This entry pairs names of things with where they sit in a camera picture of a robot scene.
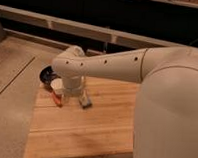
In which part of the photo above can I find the white shelf rail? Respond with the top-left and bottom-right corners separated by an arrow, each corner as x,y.
0,5 -> 176,49

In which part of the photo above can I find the wooden table board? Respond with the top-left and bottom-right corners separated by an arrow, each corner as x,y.
23,78 -> 138,158

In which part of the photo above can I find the white ceramic cup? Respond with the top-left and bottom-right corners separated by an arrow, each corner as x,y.
50,78 -> 64,96

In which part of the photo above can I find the black bowl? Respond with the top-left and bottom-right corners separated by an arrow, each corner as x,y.
39,66 -> 58,84

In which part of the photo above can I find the small sponge block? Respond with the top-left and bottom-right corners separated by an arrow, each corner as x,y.
79,94 -> 92,109

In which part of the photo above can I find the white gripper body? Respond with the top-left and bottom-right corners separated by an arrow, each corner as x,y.
62,76 -> 84,96

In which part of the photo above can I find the orange carrot toy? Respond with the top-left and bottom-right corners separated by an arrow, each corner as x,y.
52,92 -> 62,108

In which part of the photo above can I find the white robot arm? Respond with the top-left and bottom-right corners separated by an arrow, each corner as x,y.
52,46 -> 198,158

